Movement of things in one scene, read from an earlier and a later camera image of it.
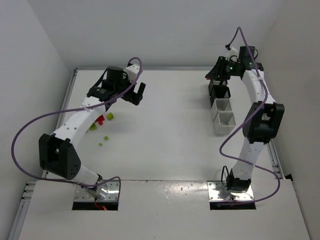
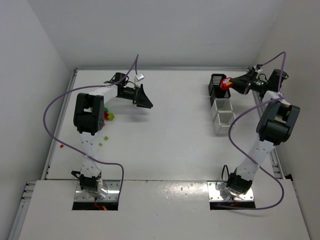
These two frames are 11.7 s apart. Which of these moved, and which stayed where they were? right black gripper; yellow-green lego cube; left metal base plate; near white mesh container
Moved: right black gripper
Stayed: near white mesh container; yellow-green lego cube; left metal base plate
